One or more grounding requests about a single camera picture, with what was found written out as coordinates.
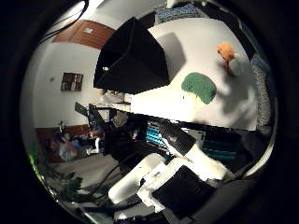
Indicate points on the green broccoli plush toy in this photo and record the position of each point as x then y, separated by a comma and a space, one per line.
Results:
199, 86

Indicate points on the black fabric container box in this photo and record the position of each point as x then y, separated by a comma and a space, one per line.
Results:
130, 59

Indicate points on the teal drawer rack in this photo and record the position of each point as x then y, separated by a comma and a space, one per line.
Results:
154, 135

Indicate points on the green potted plant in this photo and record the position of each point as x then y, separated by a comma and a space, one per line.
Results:
70, 185

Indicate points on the grey fabric chair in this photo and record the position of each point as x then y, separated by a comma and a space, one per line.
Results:
261, 93

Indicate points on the seated person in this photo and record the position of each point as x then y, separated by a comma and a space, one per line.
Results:
64, 147

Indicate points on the black monitor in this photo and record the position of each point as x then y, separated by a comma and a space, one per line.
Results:
81, 109

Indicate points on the dark framed wall picture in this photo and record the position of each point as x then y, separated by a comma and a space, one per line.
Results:
72, 81

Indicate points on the small white wall sign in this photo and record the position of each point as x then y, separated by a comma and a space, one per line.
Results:
88, 30

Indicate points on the brown wooden wall panel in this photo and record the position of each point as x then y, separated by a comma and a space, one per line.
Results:
82, 34

